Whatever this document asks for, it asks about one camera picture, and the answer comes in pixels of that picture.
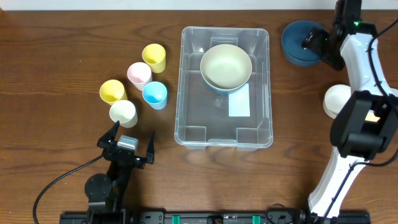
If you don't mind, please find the pink cup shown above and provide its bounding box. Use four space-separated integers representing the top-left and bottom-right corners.
127 62 152 91

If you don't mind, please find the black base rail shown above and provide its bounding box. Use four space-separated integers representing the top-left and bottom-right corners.
59 208 371 224

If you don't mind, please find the clear plastic storage container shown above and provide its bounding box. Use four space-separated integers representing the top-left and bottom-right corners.
174 26 274 151

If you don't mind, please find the white label in container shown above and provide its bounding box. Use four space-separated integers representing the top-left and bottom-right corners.
228 83 251 117

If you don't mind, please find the yellow cup far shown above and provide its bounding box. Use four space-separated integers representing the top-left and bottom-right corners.
142 44 166 73

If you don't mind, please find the white small bowl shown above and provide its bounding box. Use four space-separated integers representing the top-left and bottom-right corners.
323 85 351 119

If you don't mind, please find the dark blue bowl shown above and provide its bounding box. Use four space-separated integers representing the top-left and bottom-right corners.
205 80 246 95
282 20 323 67

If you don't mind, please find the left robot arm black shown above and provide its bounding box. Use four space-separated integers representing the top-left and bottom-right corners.
85 122 155 224

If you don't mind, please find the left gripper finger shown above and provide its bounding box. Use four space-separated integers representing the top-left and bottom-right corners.
146 131 155 164
97 121 120 148

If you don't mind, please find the cream white cup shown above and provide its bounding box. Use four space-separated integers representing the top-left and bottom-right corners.
109 100 138 128

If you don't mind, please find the yellow cup near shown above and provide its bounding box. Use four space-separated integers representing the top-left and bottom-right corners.
99 80 127 105

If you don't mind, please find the yellow cup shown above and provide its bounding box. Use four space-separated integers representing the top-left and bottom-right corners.
142 44 166 73
99 80 127 105

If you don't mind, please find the beige large bowl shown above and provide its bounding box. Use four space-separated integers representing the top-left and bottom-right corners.
200 44 252 89

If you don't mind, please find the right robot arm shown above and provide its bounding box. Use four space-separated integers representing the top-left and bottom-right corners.
302 0 397 223

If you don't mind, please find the blue cup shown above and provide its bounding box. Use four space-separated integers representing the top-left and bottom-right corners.
142 82 168 110

